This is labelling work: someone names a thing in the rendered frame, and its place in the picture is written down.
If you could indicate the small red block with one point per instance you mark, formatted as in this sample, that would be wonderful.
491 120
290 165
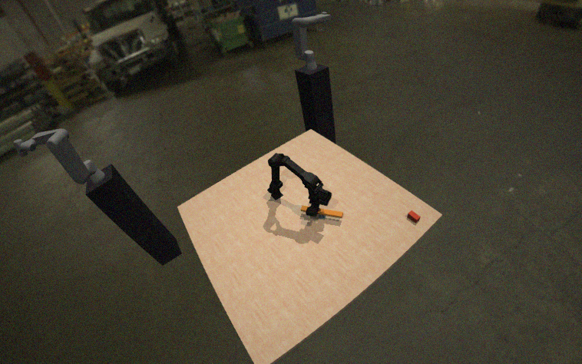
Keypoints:
413 216

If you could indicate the orange bar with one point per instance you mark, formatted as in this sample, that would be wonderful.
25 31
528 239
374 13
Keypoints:
325 212

